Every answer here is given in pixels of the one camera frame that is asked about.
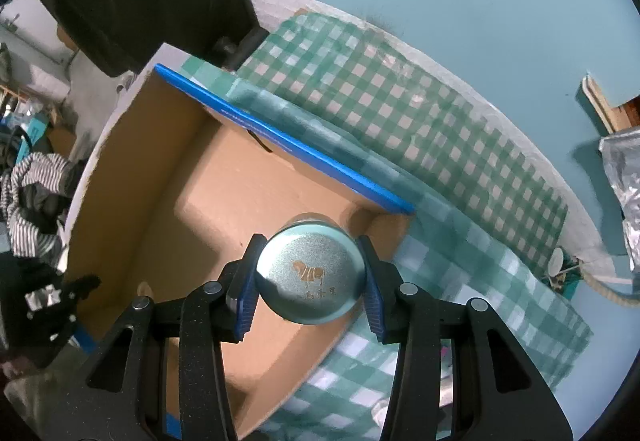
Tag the teal round tin can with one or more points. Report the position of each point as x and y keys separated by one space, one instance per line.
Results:
x=310 y=271

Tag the teal carton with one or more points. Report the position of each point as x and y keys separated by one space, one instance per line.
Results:
x=32 y=131

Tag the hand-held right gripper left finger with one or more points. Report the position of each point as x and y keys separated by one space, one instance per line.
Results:
x=246 y=293

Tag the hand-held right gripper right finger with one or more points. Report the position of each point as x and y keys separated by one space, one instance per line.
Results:
x=376 y=306

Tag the striped cloth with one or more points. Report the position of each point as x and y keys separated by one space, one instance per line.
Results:
x=30 y=231

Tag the crumpled silver foil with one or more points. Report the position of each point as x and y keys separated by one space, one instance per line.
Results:
x=625 y=181

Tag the wooden board piece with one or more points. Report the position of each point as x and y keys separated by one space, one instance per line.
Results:
x=597 y=101

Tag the small white object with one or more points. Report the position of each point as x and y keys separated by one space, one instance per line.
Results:
x=556 y=266

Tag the green checkered tablecloth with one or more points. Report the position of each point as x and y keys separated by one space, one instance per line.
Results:
x=400 y=96

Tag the wooden rack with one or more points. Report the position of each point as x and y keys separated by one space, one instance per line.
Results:
x=30 y=98

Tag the cardboard box with blue edge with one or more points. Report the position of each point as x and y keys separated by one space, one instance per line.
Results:
x=200 y=196

